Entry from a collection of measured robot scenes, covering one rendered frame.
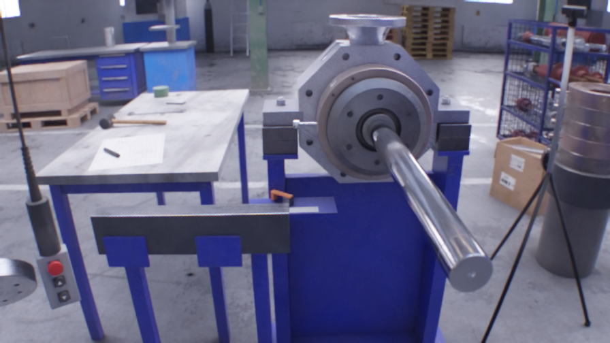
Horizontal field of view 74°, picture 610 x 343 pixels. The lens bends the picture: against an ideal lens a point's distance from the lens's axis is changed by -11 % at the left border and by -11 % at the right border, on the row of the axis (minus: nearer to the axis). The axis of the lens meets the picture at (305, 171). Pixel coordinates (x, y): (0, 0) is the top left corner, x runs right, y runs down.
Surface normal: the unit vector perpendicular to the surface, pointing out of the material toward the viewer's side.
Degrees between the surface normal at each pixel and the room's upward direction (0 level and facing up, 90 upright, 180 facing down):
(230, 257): 90
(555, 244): 90
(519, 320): 0
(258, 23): 90
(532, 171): 90
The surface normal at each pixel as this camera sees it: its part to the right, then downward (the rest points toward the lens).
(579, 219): -0.48, 0.33
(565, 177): -0.88, 0.18
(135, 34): 0.01, 0.37
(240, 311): -0.01, -0.93
